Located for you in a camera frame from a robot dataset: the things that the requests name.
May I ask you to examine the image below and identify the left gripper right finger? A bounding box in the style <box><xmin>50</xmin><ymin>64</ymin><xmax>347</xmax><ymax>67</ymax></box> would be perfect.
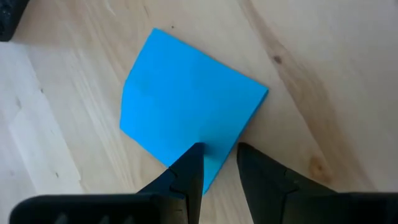
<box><xmin>237</xmin><ymin>142</ymin><xmax>398</xmax><ymax>224</ymax></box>

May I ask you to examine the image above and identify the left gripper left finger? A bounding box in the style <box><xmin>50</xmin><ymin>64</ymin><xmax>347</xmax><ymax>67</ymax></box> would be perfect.
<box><xmin>8</xmin><ymin>142</ymin><xmax>205</xmax><ymax>224</ymax></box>

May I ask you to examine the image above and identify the blue sticky note pad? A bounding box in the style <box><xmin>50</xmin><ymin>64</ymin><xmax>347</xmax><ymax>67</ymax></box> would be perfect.
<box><xmin>119</xmin><ymin>27</ymin><xmax>270</xmax><ymax>196</ymax></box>

